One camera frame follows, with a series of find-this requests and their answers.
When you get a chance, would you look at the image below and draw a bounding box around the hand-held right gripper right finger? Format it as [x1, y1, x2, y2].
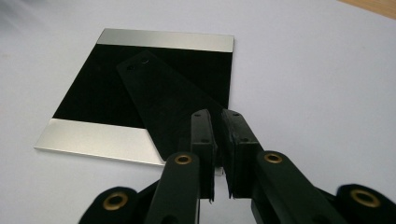
[221, 108, 347, 224]

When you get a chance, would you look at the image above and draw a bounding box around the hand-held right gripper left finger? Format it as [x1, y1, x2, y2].
[144, 108, 218, 224]

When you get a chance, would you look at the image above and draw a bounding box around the black photo frame stand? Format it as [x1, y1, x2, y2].
[116, 49, 226, 162]

